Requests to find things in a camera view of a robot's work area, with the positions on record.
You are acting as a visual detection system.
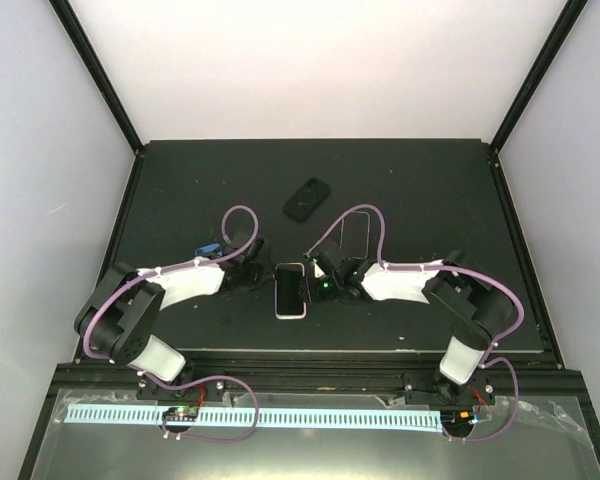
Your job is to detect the purple phone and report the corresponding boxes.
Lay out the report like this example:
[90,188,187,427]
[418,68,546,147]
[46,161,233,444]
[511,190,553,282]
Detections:
[276,264,307,317]

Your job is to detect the beige phone case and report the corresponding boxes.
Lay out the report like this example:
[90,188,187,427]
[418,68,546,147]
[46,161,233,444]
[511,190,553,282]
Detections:
[273,262,309,321]

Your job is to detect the clear phone case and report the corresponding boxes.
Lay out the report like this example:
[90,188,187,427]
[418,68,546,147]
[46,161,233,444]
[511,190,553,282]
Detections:
[338,210,372,261]

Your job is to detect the black phone case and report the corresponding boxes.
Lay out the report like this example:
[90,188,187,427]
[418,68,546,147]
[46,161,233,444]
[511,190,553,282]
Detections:
[282,177,331,222]

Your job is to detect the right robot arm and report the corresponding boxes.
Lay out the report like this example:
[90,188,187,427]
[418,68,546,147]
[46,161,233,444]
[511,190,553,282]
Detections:
[299,240,525,405]

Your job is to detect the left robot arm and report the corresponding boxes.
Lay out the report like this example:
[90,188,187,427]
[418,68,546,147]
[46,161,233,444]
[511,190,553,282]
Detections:
[74,230,273,399]

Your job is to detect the left control board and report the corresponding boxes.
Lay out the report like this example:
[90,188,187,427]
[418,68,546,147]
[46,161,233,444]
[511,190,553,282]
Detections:
[162,406,199,422]

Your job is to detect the control board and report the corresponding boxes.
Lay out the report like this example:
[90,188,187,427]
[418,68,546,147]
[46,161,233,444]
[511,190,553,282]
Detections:
[441,410,487,426]
[162,406,199,422]

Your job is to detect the right control board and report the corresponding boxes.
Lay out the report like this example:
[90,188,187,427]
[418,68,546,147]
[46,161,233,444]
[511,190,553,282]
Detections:
[441,410,487,426]

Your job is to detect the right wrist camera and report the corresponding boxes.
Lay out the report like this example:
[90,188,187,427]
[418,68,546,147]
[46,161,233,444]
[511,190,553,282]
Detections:
[312,259,328,279]

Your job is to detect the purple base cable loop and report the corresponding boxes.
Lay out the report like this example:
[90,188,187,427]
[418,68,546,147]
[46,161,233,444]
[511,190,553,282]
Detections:
[159,372,264,444]

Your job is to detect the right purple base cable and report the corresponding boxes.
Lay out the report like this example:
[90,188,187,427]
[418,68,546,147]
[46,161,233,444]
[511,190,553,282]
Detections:
[442,357,520,445]

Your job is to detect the white slotted cable duct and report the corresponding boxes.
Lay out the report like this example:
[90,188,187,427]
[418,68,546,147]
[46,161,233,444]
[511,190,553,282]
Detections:
[64,404,443,433]

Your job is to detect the left black frame post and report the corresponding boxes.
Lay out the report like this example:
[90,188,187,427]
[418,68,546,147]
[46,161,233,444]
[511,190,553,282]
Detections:
[49,0,144,154]

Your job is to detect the black frame post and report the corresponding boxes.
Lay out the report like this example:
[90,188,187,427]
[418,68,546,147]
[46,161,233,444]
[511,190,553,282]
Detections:
[490,0,588,154]
[49,0,144,154]

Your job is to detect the right black frame post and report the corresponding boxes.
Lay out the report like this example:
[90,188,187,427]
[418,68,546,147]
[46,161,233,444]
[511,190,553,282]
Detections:
[490,0,588,154]

